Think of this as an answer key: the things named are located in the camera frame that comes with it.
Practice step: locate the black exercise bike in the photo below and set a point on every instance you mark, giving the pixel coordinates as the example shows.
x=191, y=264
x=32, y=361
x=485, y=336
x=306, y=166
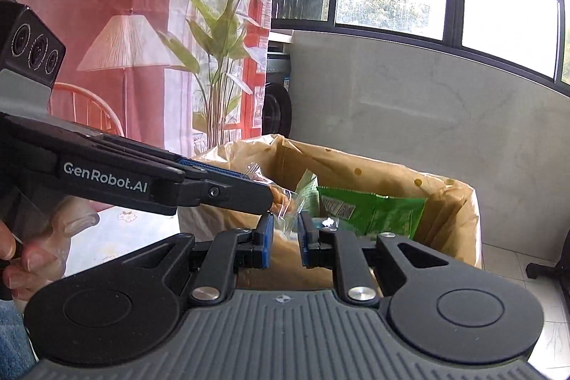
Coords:
x=541, y=271

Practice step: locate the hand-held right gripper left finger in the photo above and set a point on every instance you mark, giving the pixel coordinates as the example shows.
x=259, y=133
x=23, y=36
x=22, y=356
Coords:
x=267, y=242

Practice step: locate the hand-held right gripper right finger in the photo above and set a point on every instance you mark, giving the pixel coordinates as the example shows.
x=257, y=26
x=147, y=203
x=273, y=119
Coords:
x=305, y=242

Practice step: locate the clear snack packet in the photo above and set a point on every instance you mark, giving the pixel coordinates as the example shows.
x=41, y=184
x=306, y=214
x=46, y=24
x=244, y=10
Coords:
x=285, y=206

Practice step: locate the cardboard box with plastic liner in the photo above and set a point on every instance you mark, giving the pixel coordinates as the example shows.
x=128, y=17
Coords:
x=445, y=211

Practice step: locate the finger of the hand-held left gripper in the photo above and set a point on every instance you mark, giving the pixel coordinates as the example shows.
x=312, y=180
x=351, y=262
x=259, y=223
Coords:
x=231, y=193
x=222, y=170

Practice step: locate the black round object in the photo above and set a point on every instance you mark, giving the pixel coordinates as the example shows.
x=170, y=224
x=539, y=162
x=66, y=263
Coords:
x=278, y=113

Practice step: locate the green orange snack packet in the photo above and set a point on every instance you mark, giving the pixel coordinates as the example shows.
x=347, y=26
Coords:
x=378, y=215

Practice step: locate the person's left hand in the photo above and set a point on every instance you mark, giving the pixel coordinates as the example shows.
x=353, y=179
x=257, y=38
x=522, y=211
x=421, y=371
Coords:
x=40, y=264

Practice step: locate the blue fuzzy cloth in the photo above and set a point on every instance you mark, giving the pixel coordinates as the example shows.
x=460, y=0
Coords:
x=15, y=344

